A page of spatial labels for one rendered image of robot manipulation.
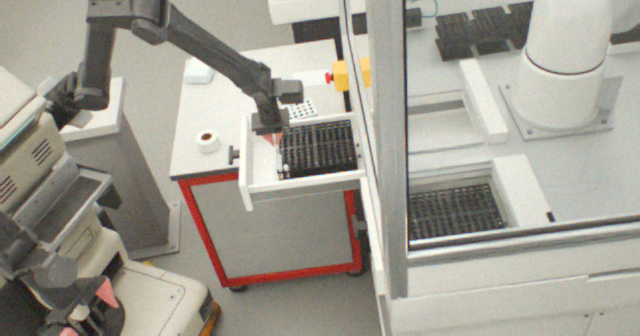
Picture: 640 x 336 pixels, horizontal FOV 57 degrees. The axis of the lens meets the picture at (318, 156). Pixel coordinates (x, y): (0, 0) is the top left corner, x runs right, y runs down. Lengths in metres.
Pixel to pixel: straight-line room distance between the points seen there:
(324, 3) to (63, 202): 1.26
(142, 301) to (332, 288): 0.74
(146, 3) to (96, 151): 1.25
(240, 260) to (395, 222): 1.26
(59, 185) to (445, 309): 0.96
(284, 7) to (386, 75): 1.52
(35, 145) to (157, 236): 1.27
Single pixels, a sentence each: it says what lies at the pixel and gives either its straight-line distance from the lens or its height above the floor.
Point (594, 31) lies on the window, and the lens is 0.93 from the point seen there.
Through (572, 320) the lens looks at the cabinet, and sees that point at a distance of 1.57.
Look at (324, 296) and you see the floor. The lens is 2.43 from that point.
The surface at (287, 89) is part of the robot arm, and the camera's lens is 1.47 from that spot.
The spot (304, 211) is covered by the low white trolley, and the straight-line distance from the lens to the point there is 2.07.
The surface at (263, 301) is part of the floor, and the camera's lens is 2.46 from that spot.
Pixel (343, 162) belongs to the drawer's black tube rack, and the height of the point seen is 0.90.
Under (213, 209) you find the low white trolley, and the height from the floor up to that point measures 0.55.
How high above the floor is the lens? 2.06
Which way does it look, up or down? 45 degrees down
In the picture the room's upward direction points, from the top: 10 degrees counter-clockwise
